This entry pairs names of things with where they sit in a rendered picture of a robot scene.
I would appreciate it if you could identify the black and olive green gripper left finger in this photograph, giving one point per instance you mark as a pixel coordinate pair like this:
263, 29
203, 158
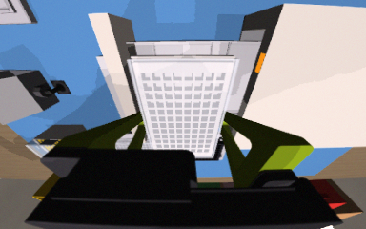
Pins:
105, 136

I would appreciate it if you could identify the blue bench mat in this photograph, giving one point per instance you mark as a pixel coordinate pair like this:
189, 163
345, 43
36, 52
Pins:
63, 46

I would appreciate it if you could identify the black multi-well plate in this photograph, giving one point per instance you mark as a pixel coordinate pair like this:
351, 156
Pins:
217, 154

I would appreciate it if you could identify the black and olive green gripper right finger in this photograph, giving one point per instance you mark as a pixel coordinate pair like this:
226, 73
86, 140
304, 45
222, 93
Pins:
272, 149

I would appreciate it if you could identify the yellow open-top bin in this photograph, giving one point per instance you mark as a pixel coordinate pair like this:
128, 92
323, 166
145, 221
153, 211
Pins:
42, 191

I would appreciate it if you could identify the white push-button box with green button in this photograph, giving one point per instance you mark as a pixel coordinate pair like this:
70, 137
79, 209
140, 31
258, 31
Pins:
23, 93

